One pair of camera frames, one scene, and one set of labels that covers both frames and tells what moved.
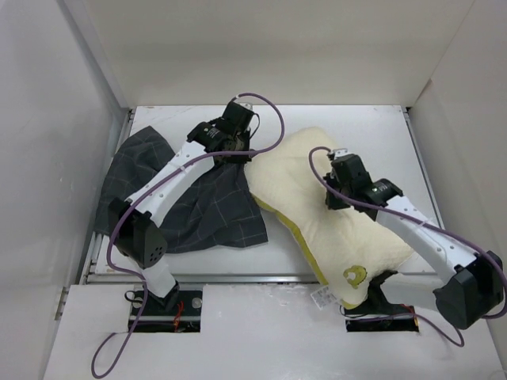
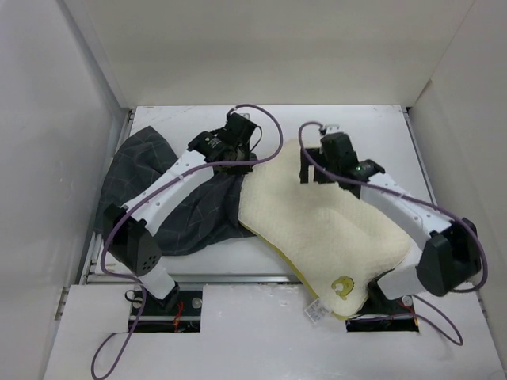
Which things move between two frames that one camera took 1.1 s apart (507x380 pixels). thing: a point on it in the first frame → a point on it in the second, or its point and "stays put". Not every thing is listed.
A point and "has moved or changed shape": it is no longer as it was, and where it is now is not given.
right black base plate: (404, 324) stays put
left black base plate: (184, 317) stays put
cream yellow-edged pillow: (350, 247) has moved or changed shape
